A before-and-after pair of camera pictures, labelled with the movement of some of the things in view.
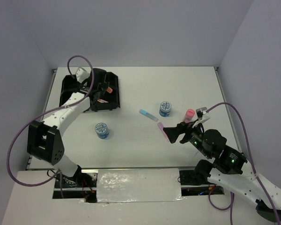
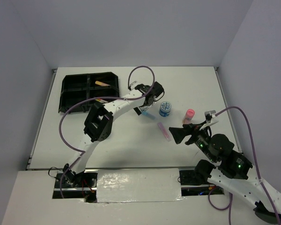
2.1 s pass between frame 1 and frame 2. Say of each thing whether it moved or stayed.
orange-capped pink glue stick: moved
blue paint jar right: stayed
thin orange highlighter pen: stayed
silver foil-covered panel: stayed
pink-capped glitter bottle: stayed
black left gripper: moved
